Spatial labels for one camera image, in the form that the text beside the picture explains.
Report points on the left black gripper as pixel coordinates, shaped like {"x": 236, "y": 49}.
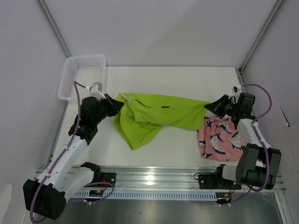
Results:
{"x": 114, "y": 106}

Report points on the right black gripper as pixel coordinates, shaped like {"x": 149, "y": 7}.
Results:
{"x": 216, "y": 107}

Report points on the lime green cloth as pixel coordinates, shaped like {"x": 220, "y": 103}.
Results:
{"x": 143, "y": 116}

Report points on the pink shark print shorts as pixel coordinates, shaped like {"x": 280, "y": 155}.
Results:
{"x": 219, "y": 140}

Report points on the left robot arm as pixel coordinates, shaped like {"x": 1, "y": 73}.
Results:
{"x": 49, "y": 193}

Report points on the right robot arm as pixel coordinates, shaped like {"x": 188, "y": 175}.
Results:
{"x": 259, "y": 163}

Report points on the white plastic basket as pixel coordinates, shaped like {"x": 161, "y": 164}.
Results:
{"x": 86, "y": 70}

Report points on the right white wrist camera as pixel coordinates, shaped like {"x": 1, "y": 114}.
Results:
{"x": 237, "y": 89}

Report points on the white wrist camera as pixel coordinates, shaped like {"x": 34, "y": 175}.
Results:
{"x": 237, "y": 89}
{"x": 96, "y": 90}

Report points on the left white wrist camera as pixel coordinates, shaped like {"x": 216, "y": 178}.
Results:
{"x": 96, "y": 90}

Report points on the right aluminium frame post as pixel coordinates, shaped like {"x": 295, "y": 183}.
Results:
{"x": 262, "y": 34}

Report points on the aluminium frame post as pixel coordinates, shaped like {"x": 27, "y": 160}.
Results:
{"x": 53, "y": 26}
{"x": 262, "y": 34}

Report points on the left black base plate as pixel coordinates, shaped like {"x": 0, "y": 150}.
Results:
{"x": 108, "y": 177}

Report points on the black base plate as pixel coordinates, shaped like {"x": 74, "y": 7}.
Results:
{"x": 108, "y": 177}
{"x": 212, "y": 181}

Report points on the aluminium mounting rail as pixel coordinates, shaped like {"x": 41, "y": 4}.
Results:
{"x": 156, "y": 178}

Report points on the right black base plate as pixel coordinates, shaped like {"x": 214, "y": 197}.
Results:
{"x": 212, "y": 181}

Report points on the white slotted cable duct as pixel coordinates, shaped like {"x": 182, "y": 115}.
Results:
{"x": 194, "y": 195}

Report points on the left aluminium frame post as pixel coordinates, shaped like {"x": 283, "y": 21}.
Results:
{"x": 53, "y": 26}

